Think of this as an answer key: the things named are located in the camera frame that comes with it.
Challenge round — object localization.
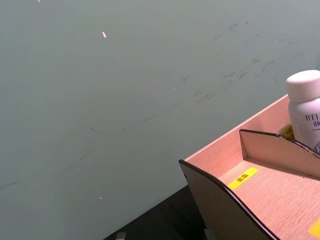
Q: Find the pale wooden organizer box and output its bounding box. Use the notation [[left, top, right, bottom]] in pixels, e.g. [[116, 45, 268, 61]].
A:
[[178, 94, 320, 240]]

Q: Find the plain pale wall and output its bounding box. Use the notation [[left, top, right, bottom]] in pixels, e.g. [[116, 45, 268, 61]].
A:
[[0, 0, 320, 240]]

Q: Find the black table cloth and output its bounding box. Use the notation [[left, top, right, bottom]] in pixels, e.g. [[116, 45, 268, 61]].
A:
[[102, 185, 207, 240]]

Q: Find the white plastic bottle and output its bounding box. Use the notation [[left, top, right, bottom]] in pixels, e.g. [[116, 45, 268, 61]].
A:
[[285, 69, 320, 155]]

